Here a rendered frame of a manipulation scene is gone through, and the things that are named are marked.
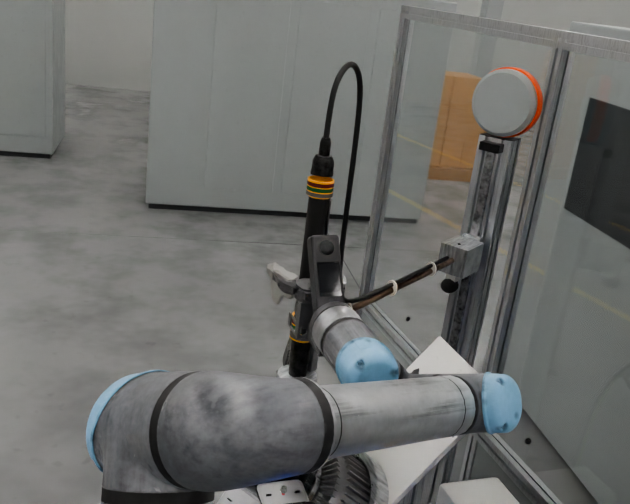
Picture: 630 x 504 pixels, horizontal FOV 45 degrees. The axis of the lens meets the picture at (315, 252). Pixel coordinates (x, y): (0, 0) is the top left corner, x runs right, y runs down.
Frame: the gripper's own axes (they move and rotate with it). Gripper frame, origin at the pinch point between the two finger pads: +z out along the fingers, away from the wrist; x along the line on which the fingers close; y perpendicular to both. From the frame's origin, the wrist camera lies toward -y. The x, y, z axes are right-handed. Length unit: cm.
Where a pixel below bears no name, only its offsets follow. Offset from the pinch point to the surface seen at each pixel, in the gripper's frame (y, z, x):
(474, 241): 8, 34, 55
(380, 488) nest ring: 49, 0, 23
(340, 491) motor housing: 48, -1, 14
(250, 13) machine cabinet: -12, 533, 120
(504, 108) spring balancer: -23, 36, 58
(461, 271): 13, 28, 50
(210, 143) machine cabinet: 101, 536, 95
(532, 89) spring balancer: -28, 32, 61
